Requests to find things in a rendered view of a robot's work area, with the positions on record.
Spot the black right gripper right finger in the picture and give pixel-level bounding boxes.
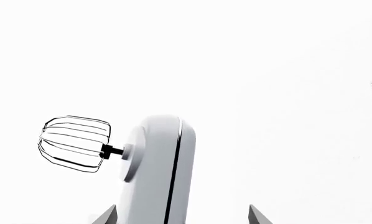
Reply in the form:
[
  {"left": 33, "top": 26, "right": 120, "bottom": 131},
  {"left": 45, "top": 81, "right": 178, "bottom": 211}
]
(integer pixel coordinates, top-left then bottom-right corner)
[{"left": 248, "top": 203, "right": 274, "bottom": 224}]

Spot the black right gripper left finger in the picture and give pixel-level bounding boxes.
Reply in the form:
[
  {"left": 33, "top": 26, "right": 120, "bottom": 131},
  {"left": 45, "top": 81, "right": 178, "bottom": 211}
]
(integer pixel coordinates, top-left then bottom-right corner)
[{"left": 91, "top": 203, "right": 118, "bottom": 224}]

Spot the white stand mixer head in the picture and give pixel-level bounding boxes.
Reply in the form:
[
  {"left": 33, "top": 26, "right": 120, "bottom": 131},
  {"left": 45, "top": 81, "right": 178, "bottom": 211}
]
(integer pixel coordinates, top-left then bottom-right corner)
[{"left": 116, "top": 114, "right": 197, "bottom": 224}]

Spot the wire whisk attachment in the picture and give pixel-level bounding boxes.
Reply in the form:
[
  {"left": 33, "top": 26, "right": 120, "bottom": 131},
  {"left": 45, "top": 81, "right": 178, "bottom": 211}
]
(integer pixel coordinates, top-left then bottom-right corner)
[{"left": 38, "top": 114, "right": 124, "bottom": 174}]

